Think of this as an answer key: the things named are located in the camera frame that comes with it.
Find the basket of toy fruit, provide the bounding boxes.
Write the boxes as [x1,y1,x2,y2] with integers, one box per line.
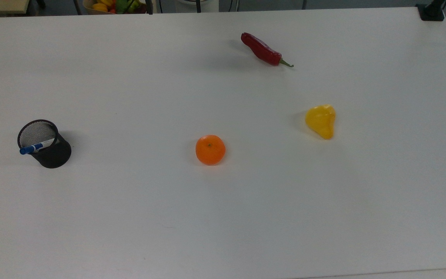
[82,0,148,15]

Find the black mesh pen cup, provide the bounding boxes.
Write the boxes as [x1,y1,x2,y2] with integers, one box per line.
[17,119,72,169]

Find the wooden table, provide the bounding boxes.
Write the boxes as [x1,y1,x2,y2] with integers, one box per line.
[0,0,31,15]

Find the black clamp base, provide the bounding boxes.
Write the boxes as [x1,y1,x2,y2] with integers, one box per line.
[416,0,446,22]

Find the red chili pepper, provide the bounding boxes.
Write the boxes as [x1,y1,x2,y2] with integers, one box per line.
[240,32,295,68]

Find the blue and white marker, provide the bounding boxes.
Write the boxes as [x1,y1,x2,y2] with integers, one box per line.
[19,138,56,155]

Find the orange mandarin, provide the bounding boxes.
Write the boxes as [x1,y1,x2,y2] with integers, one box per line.
[195,134,226,166]

